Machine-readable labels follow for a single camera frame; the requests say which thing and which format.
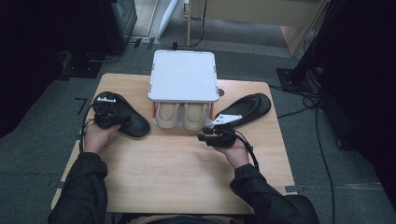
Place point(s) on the white plastic shoe box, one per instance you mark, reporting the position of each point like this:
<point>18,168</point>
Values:
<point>183,76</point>

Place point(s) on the person's left hand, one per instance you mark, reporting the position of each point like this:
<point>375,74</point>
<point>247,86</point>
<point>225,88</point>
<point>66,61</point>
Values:
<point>98,138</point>

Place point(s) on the light wooden cabinet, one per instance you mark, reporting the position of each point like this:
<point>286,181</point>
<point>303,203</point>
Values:
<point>249,12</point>

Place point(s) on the beige clog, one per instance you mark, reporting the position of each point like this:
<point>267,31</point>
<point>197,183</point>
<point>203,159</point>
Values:
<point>195,116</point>
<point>167,115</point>

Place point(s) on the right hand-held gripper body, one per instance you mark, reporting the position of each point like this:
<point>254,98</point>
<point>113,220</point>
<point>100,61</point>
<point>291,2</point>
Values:
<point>225,135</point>

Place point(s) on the white board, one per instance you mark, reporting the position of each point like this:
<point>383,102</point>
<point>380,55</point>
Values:
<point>168,17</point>

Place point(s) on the black stand base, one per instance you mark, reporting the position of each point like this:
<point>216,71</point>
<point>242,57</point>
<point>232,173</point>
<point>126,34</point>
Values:
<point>292,79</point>

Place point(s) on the dark cabinet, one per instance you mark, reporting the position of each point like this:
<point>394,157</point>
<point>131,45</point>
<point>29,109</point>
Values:
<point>121,21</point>

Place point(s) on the person's right hand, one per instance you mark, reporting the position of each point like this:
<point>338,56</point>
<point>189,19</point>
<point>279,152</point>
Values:
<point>236,155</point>

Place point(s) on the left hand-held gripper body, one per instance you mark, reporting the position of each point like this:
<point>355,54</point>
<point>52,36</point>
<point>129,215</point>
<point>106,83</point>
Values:
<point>107,116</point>

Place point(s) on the black flip-flop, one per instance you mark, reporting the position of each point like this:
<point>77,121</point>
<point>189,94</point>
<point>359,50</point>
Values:
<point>134,119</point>
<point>249,107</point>

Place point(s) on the grey tape strip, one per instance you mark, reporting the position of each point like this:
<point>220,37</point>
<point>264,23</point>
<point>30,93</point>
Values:
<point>57,184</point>

